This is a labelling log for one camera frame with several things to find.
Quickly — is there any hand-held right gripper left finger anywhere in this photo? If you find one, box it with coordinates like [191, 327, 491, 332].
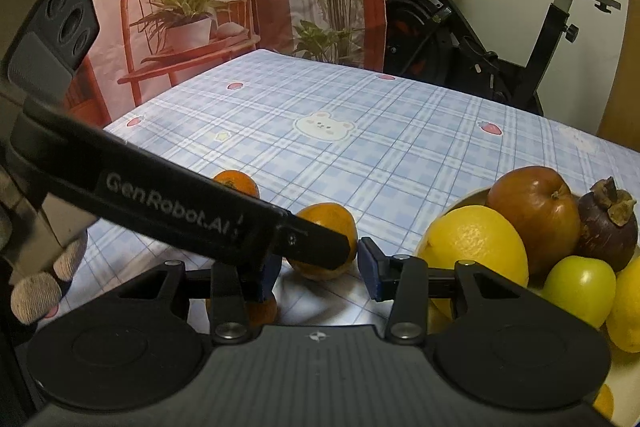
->
[105, 252, 283, 344]

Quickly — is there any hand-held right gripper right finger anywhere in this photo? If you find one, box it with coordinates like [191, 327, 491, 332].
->
[357, 237, 538, 344]

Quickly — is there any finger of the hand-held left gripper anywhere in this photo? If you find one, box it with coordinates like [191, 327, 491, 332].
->
[272, 211, 352, 271]

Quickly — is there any yellow lemon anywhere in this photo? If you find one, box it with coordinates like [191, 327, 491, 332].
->
[606, 257, 640, 354]
[417, 205, 530, 333]

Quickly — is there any red brown apple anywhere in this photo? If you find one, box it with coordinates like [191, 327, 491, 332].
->
[486, 166, 582, 275]

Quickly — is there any green round fruit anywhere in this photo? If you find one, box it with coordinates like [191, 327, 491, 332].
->
[541, 256, 617, 329]

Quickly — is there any dark purple mangosteen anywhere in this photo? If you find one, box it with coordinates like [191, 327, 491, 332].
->
[575, 177, 639, 273]

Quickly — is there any beige plate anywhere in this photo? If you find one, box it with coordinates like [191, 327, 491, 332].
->
[440, 187, 640, 423]

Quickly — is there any person's left hand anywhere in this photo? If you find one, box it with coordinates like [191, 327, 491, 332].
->
[9, 236, 90, 326]

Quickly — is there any blue plaid tablecloth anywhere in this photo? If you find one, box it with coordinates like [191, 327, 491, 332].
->
[50, 49, 640, 343]

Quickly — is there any black exercise bike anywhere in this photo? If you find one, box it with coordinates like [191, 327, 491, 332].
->
[380, 0, 623, 118]

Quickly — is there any wooden door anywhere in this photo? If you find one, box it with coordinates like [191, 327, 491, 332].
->
[597, 0, 640, 142]

